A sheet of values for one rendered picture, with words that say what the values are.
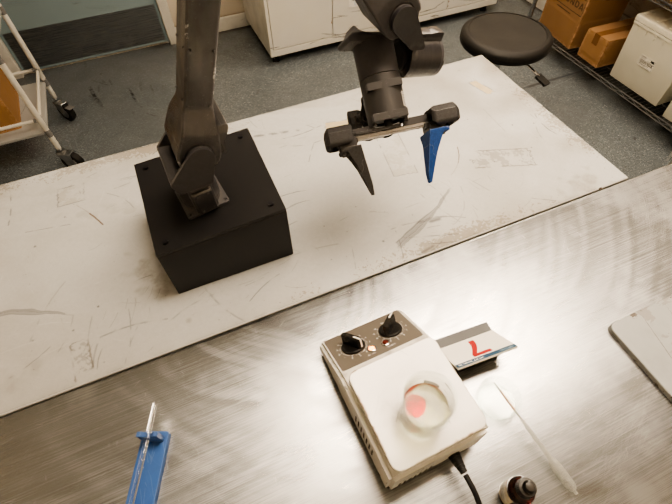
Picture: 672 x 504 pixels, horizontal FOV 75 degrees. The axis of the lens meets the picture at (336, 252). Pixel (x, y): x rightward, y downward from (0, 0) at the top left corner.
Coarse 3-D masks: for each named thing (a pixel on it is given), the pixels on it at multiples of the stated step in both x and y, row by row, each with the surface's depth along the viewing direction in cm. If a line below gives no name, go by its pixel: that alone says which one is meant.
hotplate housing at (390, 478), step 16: (336, 368) 55; (352, 368) 54; (352, 400) 52; (352, 416) 55; (368, 432) 50; (480, 432) 49; (368, 448) 52; (448, 448) 49; (464, 448) 52; (384, 464) 48; (432, 464) 49; (464, 464) 50; (384, 480) 50; (400, 480) 48
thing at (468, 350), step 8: (480, 336) 63; (488, 336) 62; (496, 336) 62; (464, 344) 62; (472, 344) 61; (480, 344) 61; (488, 344) 60; (496, 344) 60; (504, 344) 59; (448, 352) 61; (456, 352) 60; (464, 352) 60; (472, 352) 59; (480, 352) 59; (488, 352) 58; (456, 360) 58; (464, 360) 58
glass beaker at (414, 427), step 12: (420, 372) 44; (432, 372) 44; (408, 384) 44; (432, 384) 46; (444, 384) 44; (456, 396) 42; (408, 408) 42; (456, 408) 42; (408, 420) 44; (420, 420) 41; (444, 420) 42; (408, 432) 46; (420, 432) 44; (432, 432) 44
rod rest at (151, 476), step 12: (144, 432) 53; (156, 432) 53; (168, 432) 55; (156, 444) 55; (168, 444) 55; (156, 456) 54; (144, 468) 53; (156, 468) 53; (132, 480) 52; (144, 480) 52; (156, 480) 52; (144, 492) 51; (156, 492) 51
